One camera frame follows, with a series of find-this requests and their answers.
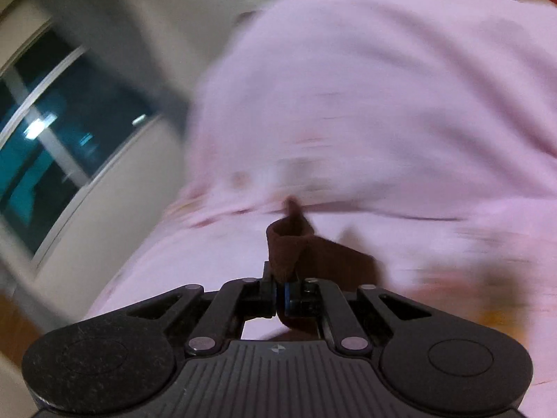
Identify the brown small garment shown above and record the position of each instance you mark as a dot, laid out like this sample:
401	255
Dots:
287	244

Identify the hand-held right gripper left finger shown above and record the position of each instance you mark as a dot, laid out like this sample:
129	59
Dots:
269	300

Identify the pink floral bed sheet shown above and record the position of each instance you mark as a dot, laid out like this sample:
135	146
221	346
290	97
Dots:
370	96

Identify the window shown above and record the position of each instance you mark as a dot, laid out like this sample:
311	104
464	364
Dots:
43	148

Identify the grey curtain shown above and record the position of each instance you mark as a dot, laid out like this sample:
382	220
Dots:
122	52

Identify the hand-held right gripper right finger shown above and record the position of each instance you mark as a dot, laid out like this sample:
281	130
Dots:
289	303

